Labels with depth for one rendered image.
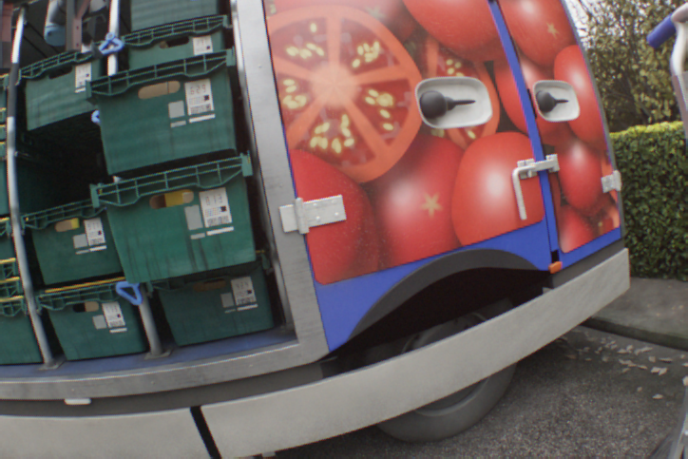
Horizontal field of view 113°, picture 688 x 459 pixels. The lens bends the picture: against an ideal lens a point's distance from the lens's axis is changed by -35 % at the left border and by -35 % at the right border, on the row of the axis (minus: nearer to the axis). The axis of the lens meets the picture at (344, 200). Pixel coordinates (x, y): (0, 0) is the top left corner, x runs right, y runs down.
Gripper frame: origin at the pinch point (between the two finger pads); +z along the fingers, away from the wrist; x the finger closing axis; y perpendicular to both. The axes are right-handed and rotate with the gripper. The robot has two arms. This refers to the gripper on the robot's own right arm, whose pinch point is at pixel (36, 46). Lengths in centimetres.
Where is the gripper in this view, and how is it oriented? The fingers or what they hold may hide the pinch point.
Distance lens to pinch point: 57.8
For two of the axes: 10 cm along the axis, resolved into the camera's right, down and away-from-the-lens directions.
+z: -0.2, 9.4, 3.5
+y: 2.3, 3.5, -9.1
